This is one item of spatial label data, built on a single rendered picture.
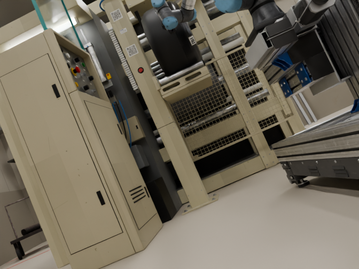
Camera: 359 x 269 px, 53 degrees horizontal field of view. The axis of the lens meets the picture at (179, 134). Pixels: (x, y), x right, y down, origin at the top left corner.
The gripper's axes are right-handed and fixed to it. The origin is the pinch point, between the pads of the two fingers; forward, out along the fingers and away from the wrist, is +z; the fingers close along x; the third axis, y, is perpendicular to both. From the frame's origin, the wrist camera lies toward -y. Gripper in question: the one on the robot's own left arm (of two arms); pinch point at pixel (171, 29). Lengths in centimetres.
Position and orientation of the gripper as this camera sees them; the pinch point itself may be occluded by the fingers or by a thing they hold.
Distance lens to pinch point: 239.4
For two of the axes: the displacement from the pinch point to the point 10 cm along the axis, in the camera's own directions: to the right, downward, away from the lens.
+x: -9.1, 4.1, 1.1
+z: 1.8, 1.4, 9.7
